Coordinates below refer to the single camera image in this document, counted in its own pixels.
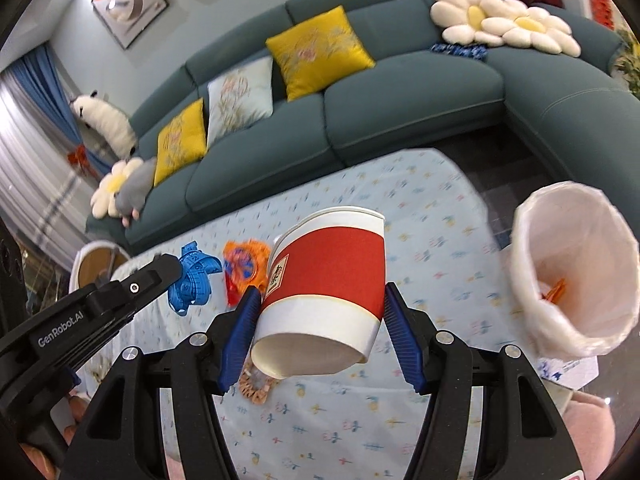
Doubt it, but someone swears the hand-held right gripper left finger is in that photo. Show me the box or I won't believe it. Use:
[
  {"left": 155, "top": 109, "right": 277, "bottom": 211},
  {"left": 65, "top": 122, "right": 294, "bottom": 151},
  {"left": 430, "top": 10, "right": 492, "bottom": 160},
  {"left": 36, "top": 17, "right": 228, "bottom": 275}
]
[{"left": 62, "top": 287, "right": 263, "bottom": 480}]

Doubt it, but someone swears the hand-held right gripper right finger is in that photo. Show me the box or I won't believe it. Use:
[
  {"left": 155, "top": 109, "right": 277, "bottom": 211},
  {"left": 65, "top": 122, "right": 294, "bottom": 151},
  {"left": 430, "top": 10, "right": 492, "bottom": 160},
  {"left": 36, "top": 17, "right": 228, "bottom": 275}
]
[{"left": 382, "top": 281, "right": 583, "bottom": 480}]

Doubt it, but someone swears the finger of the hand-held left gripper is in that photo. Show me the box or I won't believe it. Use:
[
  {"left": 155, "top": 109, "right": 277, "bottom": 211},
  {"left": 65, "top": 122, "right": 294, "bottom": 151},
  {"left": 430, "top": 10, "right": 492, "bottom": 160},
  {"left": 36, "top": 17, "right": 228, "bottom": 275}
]
[{"left": 87, "top": 254, "right": 182, "bottom": 332}]

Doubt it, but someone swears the blue wrapper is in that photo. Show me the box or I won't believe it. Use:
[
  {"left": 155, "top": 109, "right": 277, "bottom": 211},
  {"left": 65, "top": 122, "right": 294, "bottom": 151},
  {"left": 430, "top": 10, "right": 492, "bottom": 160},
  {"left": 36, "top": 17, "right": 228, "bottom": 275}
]
[{"left": 167, "top": 242, "right": 226, "bottom": 317}]

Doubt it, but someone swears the red and white paper cup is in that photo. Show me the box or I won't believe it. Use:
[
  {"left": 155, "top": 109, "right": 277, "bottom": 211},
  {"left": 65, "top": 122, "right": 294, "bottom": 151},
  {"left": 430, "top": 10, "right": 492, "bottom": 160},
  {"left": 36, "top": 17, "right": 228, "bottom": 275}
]
[{"left": 250, "top": 206, "right": 387, "bottom": 380}]

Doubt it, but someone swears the white-lined waste bin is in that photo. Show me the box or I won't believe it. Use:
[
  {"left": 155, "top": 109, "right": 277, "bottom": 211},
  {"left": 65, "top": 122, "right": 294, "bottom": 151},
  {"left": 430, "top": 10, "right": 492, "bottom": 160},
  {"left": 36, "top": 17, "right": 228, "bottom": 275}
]
[{"left": 510, "top": 181, "right": 640, "bottom": 361}]

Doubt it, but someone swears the round white side table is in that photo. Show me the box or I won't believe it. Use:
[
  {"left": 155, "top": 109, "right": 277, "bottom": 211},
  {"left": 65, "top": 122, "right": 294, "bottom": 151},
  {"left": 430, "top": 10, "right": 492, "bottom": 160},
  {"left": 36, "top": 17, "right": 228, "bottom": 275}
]
[{"left": 69, "top": 241, "right": 132, "bottom": 311}]

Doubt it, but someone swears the beige pretzel snack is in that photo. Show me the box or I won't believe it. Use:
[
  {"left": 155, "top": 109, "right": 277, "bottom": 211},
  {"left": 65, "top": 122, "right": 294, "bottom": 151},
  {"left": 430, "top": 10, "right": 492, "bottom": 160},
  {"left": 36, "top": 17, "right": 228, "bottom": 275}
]
[{"left": 237, "top": 367, "right": 278, "bottom": 406}]

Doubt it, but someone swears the floral tablecloth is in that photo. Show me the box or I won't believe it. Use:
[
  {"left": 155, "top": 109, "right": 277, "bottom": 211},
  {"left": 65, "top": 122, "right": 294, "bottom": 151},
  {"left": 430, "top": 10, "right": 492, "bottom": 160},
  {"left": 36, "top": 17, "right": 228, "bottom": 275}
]
[{"left": 75, "top": 147, "right": 601, "bottom": 480}]

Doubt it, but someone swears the red curtain tie bow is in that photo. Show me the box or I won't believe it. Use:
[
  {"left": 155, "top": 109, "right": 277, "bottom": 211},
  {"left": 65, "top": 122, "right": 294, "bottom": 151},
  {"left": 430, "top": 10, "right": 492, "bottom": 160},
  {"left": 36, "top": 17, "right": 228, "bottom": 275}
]
[{"left": 67, "top": 144, "right": 99, "bottom": 179}]

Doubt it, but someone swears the small yellow embroidered cushion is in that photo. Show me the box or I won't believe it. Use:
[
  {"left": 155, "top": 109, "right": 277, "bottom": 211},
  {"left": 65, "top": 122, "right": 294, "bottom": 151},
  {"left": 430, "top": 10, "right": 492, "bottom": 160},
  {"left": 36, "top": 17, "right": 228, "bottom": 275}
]
[{"left": 153, "top": 97, "right": 207, "bottom": 187}]

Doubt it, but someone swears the grey sheer curtain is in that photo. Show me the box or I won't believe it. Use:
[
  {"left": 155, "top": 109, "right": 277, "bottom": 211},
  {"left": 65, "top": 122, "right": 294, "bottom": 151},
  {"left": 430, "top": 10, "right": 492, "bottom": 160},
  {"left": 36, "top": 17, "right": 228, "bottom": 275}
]
[{"left": 0, "top": 67, "right": 96, "bottom": 273}]

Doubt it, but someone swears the small orange wrapper piece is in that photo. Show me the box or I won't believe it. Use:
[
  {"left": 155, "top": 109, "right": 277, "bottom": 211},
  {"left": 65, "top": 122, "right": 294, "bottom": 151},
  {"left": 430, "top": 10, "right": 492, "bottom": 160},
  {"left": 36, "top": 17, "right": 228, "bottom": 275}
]
[{"left": 541, "top": 279, "right": 567, "bottom": 305}]

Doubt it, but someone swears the white long plush toy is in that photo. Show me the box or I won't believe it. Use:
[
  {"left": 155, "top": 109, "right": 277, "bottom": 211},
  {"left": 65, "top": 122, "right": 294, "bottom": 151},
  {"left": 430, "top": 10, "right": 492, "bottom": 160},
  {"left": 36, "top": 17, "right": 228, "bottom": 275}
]
[{"left": 69, "top": 90, "right": 138, "bottom": 158}]

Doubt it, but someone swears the white and blue tissue box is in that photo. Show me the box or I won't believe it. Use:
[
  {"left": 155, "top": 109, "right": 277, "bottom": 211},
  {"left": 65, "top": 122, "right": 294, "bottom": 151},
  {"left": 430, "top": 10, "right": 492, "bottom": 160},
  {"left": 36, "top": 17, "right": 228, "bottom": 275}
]
[{"left": 537, "top": 355, "right": 599, "bottom": 392}]

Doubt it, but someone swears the pale blue embroidered cushion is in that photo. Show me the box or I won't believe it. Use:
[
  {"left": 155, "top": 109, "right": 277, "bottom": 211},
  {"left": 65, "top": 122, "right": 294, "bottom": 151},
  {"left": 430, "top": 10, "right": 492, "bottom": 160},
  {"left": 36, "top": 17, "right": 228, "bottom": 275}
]
[{"left": 206, "top": 55, "right": 275, "bottom": 150}]

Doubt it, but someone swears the pink cloth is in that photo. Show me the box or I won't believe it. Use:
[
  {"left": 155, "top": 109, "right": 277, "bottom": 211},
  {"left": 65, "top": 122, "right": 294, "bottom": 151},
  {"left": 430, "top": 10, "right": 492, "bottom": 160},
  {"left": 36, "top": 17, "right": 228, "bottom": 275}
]
[{"left": 564, "top": 389, "right": 620, "bottom": 480}]

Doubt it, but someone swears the blue curtain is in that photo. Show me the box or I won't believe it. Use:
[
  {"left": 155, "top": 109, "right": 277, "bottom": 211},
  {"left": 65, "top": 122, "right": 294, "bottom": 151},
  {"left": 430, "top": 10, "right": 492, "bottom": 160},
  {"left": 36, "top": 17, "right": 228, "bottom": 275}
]
[{"left": 10, "top": 42, "right": 113, "bottom": 177}]

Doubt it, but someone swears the teal sectional sofa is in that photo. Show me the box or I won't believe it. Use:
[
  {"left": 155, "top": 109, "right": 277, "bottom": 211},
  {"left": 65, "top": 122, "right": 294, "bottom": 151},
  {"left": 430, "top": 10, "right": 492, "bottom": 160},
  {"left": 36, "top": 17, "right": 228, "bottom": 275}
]
[{"left": 85, "top": 0, "right": 640, "bottom": 256}]

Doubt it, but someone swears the framed picture with orange corner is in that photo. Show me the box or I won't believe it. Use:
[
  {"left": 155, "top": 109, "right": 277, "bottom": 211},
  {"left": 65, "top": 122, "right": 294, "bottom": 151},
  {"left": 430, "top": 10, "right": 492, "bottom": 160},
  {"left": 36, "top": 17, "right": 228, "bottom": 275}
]
[{"left": 91, "top": 0, "right": 169, "bottom": 51}]

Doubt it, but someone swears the large yellow embroidered cushion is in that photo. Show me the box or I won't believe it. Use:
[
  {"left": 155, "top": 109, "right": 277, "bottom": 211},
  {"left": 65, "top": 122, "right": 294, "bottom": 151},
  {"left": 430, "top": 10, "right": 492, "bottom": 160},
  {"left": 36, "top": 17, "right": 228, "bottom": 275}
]
[{"left": 265, "top": 5, "right": 377, "bottom": 102}]

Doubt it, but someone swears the blue patterned cloth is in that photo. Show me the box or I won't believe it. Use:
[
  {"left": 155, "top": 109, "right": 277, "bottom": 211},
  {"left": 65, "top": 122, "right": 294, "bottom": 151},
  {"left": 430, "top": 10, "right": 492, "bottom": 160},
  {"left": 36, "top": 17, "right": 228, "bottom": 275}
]
[{"left": 431, "top": 41, "right": 488, "bottom": 63}]

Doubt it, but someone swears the green potted plant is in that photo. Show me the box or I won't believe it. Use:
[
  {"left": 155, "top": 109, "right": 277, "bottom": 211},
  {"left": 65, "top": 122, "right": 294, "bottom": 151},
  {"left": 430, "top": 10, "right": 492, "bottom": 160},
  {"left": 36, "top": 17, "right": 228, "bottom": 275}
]
[{"left": 612, "top": 27, "right": 640, "bottom": 100}]

